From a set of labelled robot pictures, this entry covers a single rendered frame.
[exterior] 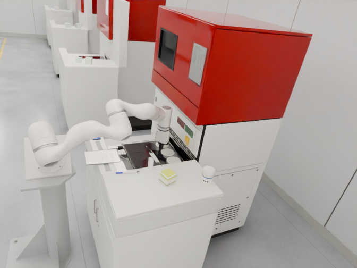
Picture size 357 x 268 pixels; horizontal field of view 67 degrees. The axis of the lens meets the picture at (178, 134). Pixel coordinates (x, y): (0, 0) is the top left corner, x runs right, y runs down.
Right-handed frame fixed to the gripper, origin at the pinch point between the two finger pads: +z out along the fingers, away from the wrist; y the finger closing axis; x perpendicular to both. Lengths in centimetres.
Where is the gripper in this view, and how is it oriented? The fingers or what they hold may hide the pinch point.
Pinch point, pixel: (161, 147)
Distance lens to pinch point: 196.5
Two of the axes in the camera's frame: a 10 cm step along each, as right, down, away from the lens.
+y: 9.1, 3.1, -2.8
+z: -1.4, 8.7, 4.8
